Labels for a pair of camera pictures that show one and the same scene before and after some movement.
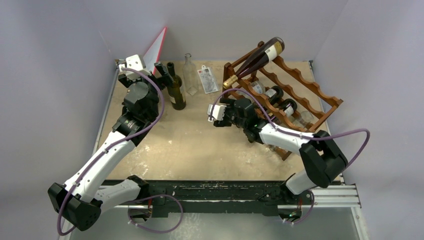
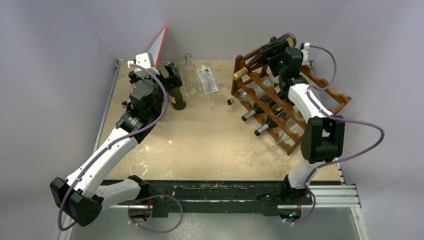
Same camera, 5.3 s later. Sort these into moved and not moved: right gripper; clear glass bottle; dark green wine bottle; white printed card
Moved: right gripper
Not moved: dark green wine bottle; white printed card; clear glass bottle
